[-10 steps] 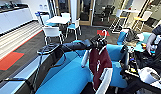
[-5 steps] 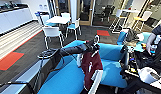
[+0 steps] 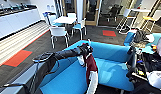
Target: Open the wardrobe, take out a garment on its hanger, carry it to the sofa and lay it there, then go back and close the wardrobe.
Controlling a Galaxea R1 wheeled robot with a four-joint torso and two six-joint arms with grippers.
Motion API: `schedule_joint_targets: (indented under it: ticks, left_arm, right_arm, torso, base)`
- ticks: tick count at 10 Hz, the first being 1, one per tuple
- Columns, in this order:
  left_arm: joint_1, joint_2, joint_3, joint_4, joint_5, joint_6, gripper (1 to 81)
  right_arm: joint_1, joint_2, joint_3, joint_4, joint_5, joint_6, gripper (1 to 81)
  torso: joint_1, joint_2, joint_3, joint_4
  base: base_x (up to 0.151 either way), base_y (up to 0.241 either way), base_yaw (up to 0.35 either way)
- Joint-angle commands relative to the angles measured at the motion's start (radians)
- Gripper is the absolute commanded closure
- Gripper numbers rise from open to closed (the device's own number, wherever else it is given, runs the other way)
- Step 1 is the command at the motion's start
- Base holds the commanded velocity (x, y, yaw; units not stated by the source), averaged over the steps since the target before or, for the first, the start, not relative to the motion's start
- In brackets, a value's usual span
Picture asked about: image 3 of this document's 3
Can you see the white hanger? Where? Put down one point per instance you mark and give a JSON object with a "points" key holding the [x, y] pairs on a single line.
{"points": [[88, 41]]}

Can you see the red jacket with white sleeves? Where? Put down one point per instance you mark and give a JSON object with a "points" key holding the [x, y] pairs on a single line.
{"points": [[91, 71]]}

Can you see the white chair with teal seat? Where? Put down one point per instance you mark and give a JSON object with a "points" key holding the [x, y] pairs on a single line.
{"points": [[52, 20], [59, 33], [72, 15], [79, 27]]}

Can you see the blue sofa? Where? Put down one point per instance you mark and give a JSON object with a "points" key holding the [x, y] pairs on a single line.
{"points": [[106, 63]]}

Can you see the white square table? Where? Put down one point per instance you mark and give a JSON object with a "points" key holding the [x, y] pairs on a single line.
{"points": [[64, 20]]}

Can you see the wood framed glass door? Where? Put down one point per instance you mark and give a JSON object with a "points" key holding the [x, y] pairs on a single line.
{"points": [[91, 11], [67, 4]]}

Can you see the black office chair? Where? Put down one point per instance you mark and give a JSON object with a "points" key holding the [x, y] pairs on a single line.
{"points": [[112, 11]]}

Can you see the white high stool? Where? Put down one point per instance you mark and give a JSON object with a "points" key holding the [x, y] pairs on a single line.
{"points": [[124, 20], [159, 15]]}

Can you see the black bag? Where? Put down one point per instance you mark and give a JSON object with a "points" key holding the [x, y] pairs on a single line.
{"points": [[140, 35]]}

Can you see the black equipment cart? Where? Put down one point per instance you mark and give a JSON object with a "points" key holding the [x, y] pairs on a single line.
{"points": [[142, 66]]}

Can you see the white high table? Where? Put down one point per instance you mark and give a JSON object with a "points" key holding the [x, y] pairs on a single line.
{"points": [[140, 10]]}

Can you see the white kitchen counter cabinets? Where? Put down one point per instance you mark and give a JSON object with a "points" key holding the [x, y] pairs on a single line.
{"points": [[16, 23]]}

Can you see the yellow high stool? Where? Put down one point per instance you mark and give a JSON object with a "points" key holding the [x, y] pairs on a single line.
{"points": [[151, 18]]}

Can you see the white round object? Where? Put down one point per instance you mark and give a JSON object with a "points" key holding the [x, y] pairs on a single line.
{"points": [[156, 80]]}

